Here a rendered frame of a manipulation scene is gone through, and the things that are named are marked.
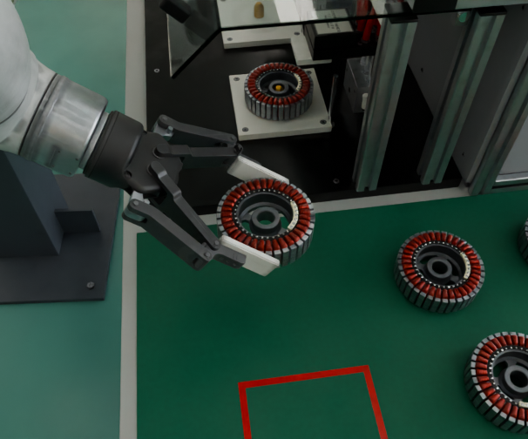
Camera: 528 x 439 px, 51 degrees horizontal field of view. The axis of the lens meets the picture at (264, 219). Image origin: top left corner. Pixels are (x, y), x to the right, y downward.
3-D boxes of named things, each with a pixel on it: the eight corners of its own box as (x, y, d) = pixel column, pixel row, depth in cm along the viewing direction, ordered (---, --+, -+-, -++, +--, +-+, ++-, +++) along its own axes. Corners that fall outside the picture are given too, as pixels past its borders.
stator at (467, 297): (395, 311, 72) (401, 297, 69) (391, 240, 79) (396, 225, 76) (483, 318, 71) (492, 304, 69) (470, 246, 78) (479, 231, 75)
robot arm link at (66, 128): (12, 173, 55) (71, 198, 57) (31, 117, 49) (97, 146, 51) (45, 113, 61) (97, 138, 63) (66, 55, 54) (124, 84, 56)
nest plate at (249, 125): (239, 141, 88) (238, 135, 87) (229, 80, 97) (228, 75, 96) (331, 131, 89) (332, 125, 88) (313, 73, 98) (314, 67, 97)
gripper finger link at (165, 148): (145, 175, 61) (141, 165, 61) (228, 170, 68) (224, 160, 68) (159, 155, 58) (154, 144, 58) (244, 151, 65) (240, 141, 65)
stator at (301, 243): (209, 265, 62) (207, 246, 59) (226, 191, 69) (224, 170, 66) (309, 276, 62) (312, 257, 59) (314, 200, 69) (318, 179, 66)
